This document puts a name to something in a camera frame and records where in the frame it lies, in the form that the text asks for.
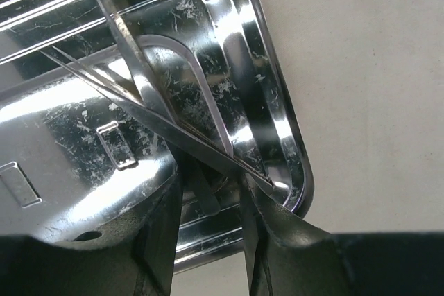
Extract steel instrument tray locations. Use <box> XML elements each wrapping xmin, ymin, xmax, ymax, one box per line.
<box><xmin>1</xmin><ymin>0</ymin><xmax>314</xmax><ymax>272</ymax></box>

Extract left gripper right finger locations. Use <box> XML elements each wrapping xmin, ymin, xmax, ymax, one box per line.
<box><xmin>241</xmin><ymin>174</ymin><xmax>443</xmax><ymax>295</ymax></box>

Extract thin steel probe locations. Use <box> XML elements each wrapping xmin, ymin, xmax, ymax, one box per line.
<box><xmin>40</xmin><ymin>51</ymin><xmax>274</xmax><ymax>194</ymax></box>

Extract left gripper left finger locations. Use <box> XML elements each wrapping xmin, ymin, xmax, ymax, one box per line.
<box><xmin>1</xmin><ymin>175</ymin><xmax>183</xmax><ymax>295</ymax></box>

